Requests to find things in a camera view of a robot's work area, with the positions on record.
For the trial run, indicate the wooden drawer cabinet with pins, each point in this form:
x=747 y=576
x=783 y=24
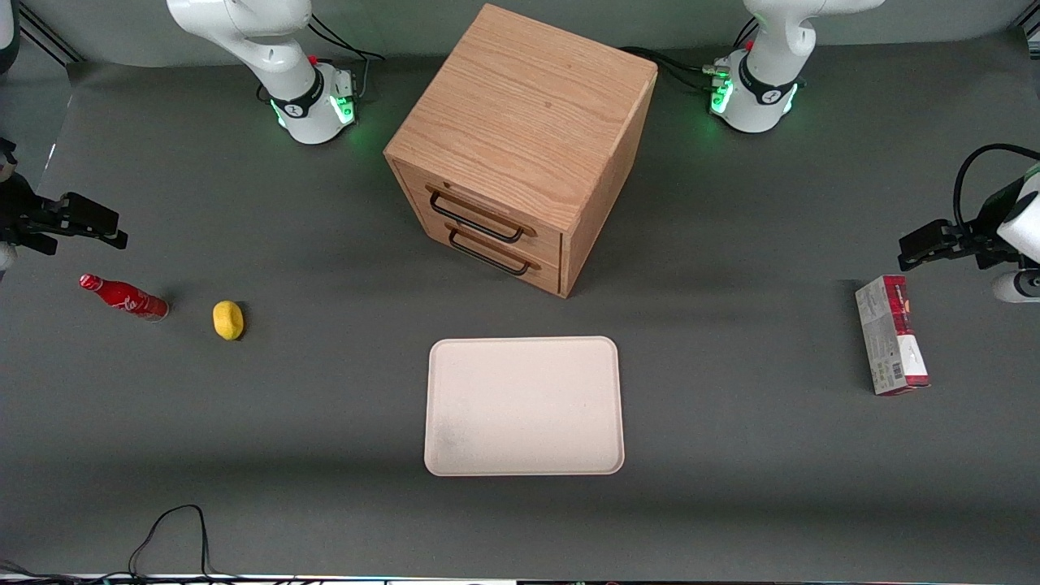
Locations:
x=528 y=106

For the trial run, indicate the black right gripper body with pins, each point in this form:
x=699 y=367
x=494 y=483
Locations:
x=24 y=215

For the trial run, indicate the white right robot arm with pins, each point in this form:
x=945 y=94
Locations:
x=276 y=57

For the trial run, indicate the beige rectangular tray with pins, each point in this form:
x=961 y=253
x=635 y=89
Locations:
x=524 y=406

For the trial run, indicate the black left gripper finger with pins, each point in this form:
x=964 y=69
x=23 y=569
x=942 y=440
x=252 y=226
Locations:
x=930 y=236
x=914 y=260

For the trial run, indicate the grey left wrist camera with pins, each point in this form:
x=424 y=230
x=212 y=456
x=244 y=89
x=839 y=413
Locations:
x=1016 y=286

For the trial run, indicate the dark grey table mat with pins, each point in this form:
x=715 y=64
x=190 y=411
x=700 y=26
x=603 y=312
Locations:
x=731 y=504

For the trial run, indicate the aluminium frame rail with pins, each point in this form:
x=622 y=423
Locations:
x=49 y=36
x=1032 y=29

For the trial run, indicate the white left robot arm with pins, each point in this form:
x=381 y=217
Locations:
x=772 y=57

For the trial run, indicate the wooden drawer front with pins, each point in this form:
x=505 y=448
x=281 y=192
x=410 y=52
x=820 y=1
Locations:
x=544 y=244
x=548 y=278

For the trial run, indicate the red coke bottle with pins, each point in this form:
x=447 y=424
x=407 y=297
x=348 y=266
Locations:
x=126 y=299

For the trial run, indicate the grey and red carton box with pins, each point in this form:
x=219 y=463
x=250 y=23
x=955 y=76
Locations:
x=890 y=341

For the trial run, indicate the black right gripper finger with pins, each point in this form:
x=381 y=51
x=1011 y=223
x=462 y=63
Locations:
x=91 y=211
x=110 y=236

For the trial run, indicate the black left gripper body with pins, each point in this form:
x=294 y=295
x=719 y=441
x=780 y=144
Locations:
x=977 y=236

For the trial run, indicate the yellow lemon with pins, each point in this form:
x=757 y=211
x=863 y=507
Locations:
x=228 y=320

